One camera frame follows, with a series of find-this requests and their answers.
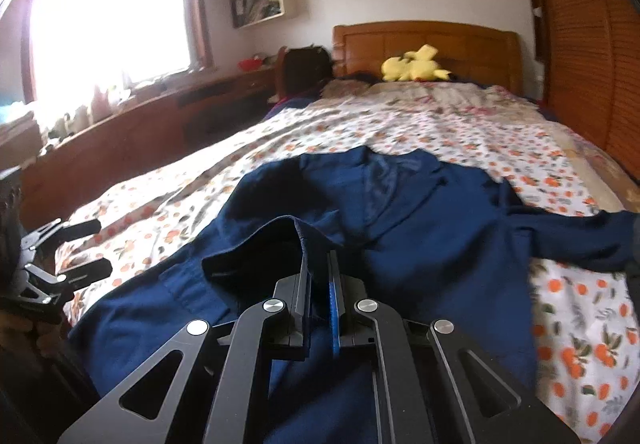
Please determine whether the bed with orange-print sheet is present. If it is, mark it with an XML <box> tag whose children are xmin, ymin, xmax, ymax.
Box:
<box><xmin>55</xmin><ymin>89</ymin><xmax>640</xmax><ymax>444</ymax></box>

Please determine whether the wooden desk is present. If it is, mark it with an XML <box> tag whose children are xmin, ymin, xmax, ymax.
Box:
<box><xmin>20</xmin><ymin>67</ymin><xmax>278</xmax><ymax>215</ymax></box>

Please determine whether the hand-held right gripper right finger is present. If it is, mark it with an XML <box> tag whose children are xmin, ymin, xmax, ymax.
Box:
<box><xmin>326</xmin><ymin>248</ymin><xmax>582</xmax><ymax>444</ymax></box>

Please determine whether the wooden framed window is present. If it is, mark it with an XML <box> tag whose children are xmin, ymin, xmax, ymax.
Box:
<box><xmin>20</xmin><ymin>0</ymin><xmax>213</xmax><ymax>110</ymax></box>

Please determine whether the wooden headboard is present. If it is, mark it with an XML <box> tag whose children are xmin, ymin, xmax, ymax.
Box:
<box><xmin>332</xmin><ymin>20</ymin><xmax>525</xmax><ymax>98</ymax></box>

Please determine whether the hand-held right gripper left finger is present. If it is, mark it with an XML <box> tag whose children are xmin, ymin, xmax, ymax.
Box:
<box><xmin>57</xmin><ymin>249</ymin><xmax>315</xmax><ymax>444</ymax></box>

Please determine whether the wooden slatted wardrobe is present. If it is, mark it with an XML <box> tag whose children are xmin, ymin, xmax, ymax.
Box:
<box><xmin>517</xmin><ymin>0</ymin><xmax>640</xmax><ymax>185</ymax></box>

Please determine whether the yellow plush toy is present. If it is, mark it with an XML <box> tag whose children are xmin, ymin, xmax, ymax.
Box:
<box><xmin>381</xmin><ymin>44</ymin><xmax>453</xmax><ymax>84</ymax></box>

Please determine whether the navy blue jacket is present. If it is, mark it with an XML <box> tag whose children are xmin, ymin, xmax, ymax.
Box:
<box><xmin>67</xmin><ymin>147</ymin><xmax>640</xmax><ymax>444</ymax></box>

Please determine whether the dark chair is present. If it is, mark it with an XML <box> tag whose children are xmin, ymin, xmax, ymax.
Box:
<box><xmin>274</xmin><ymin>46</ymin><xmax>335</xmax><ymax>100</ymax></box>

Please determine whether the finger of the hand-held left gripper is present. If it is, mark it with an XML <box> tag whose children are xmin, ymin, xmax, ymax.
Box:
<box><xmin>24</xmin><ymin>257</ymin><xmax>114</xmax><ymax>306</ymax></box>
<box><xmin>29</xmin><ymin>218</ymin><xmax>102</xmax><ymax>251</ymax></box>

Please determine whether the beige floral quilt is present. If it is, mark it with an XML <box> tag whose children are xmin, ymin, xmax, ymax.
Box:
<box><xmin>320</xmin><ymin>77</ymin><xmax>546</xmax><ymax>125</ymax></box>

